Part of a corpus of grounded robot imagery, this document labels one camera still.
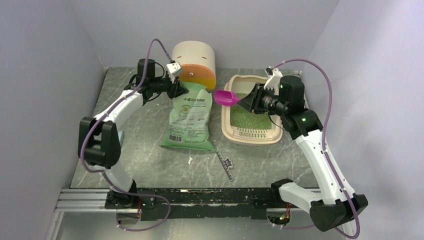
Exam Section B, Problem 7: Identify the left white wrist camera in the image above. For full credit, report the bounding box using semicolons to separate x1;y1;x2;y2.
166;61;184;82

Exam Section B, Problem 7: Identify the magenta plastic scoop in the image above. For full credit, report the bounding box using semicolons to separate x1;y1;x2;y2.
213;89;241;107

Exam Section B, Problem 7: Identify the black mounting rail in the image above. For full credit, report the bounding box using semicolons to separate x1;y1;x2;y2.
104;187;289;221

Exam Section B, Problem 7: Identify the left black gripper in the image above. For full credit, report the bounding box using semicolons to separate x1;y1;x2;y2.
150;74;190;100

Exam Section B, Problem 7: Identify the green litter bag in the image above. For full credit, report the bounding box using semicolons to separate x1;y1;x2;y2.
160;82;216;152

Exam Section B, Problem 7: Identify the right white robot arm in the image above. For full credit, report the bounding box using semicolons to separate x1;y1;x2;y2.
237;75;368;232

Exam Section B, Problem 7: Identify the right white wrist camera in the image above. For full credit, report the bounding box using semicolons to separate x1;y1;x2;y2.
263;66;283;90

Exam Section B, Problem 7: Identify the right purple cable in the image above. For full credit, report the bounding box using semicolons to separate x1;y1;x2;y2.
271;58;361;240

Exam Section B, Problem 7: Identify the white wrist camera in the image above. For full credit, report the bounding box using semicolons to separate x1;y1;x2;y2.
166;61;184;82
263;66;283;90

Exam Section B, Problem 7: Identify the beige orange drawer cabinet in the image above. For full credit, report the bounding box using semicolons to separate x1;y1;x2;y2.
171;40;217;91

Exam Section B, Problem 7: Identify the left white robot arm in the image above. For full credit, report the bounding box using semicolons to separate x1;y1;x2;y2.
78;58;189;209

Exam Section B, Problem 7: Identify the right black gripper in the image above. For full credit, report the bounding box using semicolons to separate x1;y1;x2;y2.
237;82;288;117

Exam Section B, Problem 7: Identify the beige litter box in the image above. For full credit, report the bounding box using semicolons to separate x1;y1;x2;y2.
221;74;283;146

